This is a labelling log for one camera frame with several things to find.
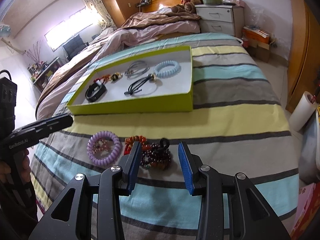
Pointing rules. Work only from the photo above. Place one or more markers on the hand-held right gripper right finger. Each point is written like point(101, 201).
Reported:
point(185, 167)

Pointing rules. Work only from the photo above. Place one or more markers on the power strip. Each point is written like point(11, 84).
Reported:
point(144, 2)

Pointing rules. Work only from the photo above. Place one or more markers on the black chair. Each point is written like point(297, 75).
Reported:
point(75, 46)

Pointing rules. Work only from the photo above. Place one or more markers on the pink floral box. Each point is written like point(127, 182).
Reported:
point(307, 212)

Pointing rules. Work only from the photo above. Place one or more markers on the striped blanket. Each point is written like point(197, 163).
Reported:
point(237, 130)

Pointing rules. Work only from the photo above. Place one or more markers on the wall fan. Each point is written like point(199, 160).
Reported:
point(5, 30)

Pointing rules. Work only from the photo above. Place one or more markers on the window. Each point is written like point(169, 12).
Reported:
point(70, 30)

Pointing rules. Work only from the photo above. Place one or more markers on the white nightstand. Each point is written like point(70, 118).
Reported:
point(220, 17)

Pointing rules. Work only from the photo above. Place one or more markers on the large wooden cabinet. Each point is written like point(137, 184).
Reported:
point(300, 55)

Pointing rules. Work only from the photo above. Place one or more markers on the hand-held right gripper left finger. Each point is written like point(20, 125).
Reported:
point(133, 165)

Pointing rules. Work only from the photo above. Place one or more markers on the cluttered low shelf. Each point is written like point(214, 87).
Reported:
point(43, 73)

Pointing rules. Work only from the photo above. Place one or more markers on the green basin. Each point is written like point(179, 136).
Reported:
point(212, 0)

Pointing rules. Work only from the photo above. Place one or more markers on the person's left hand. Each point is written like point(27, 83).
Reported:
point(27, 165)

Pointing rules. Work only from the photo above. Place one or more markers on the black watch band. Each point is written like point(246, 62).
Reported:
point(93, 93)

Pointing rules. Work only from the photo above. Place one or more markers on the brown teddy bear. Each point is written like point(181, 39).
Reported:
point(187, 2)

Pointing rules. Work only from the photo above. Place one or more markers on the orange box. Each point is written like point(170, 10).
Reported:
point(256, 36)

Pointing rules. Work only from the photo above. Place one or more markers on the patterned curtain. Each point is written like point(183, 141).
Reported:
point(100, 10)

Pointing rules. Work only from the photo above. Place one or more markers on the shallow lime green box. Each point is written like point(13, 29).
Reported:
point(140, 105)

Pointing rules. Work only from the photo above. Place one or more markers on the white paper roll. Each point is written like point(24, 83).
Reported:
point(302, 112)

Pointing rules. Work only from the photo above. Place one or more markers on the pink quilt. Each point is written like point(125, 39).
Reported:
point(82, 55)

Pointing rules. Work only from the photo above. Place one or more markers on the brown quilt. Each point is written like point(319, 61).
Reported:
point(160, 17)

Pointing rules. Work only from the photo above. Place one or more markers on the cardboard box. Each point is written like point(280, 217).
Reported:
point(262, 52)

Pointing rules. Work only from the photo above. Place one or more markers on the tall wooden wardrobe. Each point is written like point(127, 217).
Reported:
point(117, 2)

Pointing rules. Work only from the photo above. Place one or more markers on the clear plastic bag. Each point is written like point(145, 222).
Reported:
point(257, 16)

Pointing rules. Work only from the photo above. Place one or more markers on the dry branches in vase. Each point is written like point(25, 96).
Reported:
point(36, 52)

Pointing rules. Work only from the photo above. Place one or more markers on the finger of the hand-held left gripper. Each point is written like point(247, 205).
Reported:
point(50, 126)

